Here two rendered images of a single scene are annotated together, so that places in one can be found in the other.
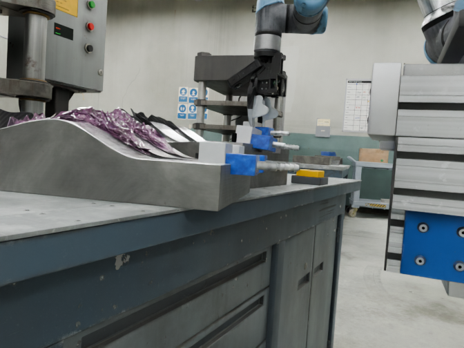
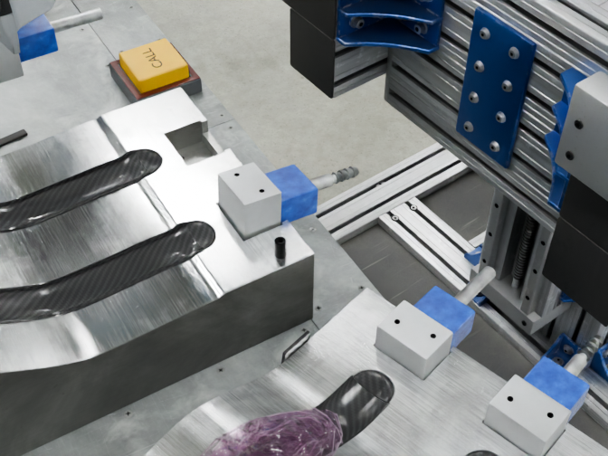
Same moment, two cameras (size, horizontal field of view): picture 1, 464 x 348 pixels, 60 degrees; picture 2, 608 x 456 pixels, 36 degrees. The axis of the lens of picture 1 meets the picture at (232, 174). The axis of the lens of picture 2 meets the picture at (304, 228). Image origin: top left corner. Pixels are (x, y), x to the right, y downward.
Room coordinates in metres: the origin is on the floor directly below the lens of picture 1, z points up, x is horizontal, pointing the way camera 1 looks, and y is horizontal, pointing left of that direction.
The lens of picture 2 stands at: (0.50, 0.44, 1.49)
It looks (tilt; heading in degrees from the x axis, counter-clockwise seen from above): 47 degrees down; 301
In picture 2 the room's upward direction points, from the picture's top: 1 degrees clockwise
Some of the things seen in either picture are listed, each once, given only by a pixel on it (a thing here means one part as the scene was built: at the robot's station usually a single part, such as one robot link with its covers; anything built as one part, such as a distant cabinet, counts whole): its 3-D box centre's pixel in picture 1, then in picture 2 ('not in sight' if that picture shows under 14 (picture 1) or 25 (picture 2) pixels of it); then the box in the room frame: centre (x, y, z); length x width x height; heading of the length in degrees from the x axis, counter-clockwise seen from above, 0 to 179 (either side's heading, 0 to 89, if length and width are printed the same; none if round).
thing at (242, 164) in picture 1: (249, 164); (556, 387); (0.55, -0.02, 0.86); 0.13 x 0.05 x 0.05; 80
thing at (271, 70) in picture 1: (267, 75); not in sight; (1.14, -0.08, 1.09); 0.09 x 0.08 x 0.12; 62
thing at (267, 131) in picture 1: (267, 132); (39, 32); (1.14, -0.09, 0.93); 0.13 x 0.05 x 0.05; 62
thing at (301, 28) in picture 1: (306, 17); not in sight; (1.12, -0.17, 1.25); 0.11 x 0.11 x 0.08; 84
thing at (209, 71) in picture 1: (242, 141); not in sight; (5.57, -0.12, 1.03); 1.54 x 0.94 x 2.06; 162
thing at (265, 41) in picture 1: (267, 46); not in sight; (1.15, -0.08, 1.17); 0.08 x 0.08 x 0.05
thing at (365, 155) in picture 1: (373, 157); not in sight; (6.43, -2.21, 0.94); 0.41 x 0.33 x 0.29; 79
